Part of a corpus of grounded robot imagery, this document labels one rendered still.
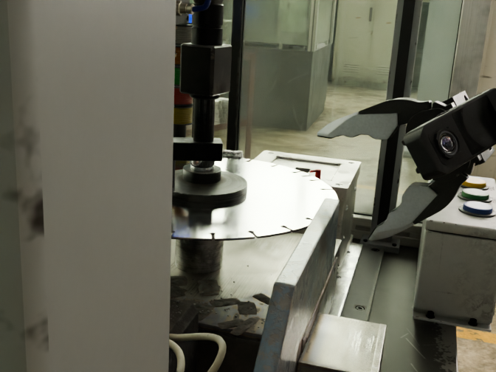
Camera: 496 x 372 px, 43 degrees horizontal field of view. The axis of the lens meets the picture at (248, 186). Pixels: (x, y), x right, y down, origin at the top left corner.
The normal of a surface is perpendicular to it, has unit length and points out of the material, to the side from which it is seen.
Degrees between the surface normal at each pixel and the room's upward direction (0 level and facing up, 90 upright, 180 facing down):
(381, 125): 90
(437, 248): 90
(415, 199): 90
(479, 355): 0
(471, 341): 0
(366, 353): 0
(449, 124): 60
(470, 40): 90
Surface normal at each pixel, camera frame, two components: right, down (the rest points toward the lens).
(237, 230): 0.05, -0.96
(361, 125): -0.49, 0.22
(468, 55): -0.28, 0.26
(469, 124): 0.45, -0.24
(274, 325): -0.16, -0.49
